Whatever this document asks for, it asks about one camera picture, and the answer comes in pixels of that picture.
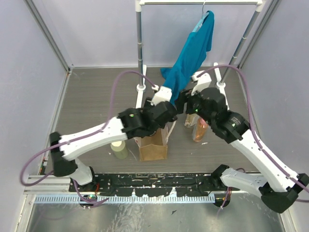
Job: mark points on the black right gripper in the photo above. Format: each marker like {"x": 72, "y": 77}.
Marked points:
{"x": 179, "y": 102}

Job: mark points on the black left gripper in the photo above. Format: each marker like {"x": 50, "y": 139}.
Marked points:
{"x": 149, "y": 102}

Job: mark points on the clear amber bottle white cap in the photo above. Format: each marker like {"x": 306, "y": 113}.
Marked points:
{"x": 191, "y": 120}

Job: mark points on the burlap canvas tote bag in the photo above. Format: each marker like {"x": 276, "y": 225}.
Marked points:
{"x": 155, "y": 147}

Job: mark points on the pink cap peach bottle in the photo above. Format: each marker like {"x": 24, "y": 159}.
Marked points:
{"x": 199, "y": 130}

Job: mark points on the metal clothes rack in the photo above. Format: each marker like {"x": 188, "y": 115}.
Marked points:
{"x": 259, "y": 4}

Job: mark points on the green bottle white cap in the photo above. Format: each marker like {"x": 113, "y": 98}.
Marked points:
{"x": 119, "y": 149}

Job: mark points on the teal t-shirt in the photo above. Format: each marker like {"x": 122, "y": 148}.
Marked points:
{"x": 191, "y": 57}

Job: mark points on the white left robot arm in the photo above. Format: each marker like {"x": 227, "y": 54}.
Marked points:
{"x": 132, "y": 122}

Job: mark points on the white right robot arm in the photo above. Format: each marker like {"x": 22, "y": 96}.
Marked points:
{"x": 279, "y": 186}

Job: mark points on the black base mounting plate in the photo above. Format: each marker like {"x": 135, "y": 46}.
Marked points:
{"x": 153, "y": 184}

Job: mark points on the light blue clothes hanger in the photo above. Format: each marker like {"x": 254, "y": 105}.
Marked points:
{"x": 200, "y": 22}

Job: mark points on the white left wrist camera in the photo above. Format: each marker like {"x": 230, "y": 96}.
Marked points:
{"x": 161, "y": 94}

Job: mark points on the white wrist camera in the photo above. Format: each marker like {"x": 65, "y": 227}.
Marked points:
{"x": 202, "y": 82}
{"x": 161, "y": 94}

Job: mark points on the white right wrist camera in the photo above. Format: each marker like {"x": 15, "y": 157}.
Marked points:
{"x": 202, "y": 82}

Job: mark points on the slotted cable duct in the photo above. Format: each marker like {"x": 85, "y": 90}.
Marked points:
{"x": 74, "y": 198}

